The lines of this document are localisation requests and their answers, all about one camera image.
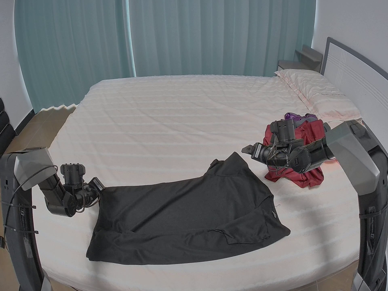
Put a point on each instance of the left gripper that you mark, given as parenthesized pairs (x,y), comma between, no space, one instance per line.
(91,194)

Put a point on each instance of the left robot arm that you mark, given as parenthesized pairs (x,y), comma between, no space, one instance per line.
(27,165)

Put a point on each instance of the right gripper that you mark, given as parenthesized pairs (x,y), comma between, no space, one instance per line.
(263,153)

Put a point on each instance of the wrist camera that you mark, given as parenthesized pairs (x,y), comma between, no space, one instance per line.
(273,127)
(83,172)

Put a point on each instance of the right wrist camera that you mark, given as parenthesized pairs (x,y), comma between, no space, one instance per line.
(273,127)

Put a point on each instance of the bed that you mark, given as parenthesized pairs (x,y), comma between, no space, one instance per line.
(182,126)

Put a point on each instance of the blue-green curtain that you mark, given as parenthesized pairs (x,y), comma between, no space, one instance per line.
(75,41)
(218,26)

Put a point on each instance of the grey bedside table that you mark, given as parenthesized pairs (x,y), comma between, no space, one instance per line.
(291,65)

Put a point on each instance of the grey garment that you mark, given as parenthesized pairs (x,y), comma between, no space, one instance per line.
(301,121)

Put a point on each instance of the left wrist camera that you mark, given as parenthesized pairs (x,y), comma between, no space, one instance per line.
(83,172)

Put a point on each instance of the cream pillow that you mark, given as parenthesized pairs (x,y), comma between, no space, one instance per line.
(318,92)

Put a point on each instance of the black T-shirt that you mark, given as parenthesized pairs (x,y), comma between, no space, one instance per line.
(182,211)

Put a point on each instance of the black chest of drawers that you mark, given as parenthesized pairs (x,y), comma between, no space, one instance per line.
(4,126)

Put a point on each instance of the dark red garment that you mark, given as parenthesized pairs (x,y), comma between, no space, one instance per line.
(312,177)

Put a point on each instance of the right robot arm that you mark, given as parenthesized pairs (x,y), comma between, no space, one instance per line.
(348,150)

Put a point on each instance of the purple garment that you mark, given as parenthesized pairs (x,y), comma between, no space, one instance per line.
(291,115)

